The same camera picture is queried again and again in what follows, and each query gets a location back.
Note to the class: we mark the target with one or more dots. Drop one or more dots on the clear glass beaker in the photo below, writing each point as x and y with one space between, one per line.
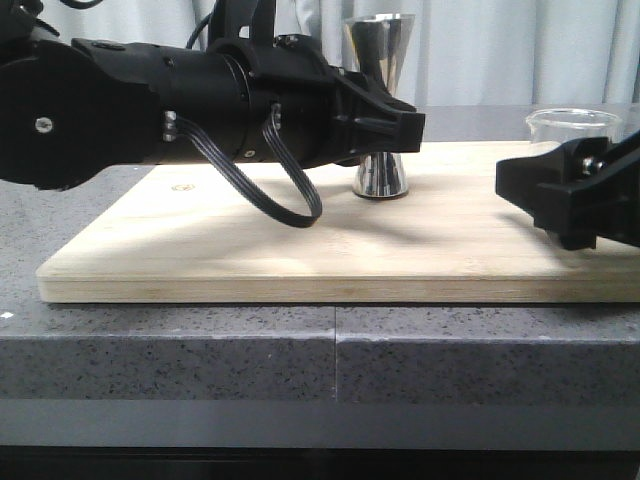
555 126

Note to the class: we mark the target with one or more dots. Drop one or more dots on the grey curtain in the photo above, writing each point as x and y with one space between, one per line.
495 52

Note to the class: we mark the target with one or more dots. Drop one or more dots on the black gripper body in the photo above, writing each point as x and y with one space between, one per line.
319 105
617 170

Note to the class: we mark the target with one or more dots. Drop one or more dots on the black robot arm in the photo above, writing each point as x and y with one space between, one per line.
70 110

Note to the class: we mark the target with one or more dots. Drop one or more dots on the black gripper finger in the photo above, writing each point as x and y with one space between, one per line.
541 185
367 119

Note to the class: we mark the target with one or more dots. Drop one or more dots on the light wooden cutting board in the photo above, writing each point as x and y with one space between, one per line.
182 234

